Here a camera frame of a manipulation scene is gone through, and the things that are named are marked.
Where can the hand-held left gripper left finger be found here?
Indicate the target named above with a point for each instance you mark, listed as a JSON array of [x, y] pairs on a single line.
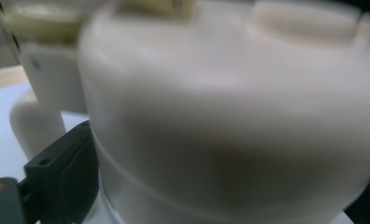
[[64, 174]]

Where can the glass jar with cream lid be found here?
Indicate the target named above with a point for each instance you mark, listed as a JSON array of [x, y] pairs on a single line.
[[220, 109]]

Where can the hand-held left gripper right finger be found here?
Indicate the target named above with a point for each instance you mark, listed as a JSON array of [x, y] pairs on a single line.
[[368, 202]]

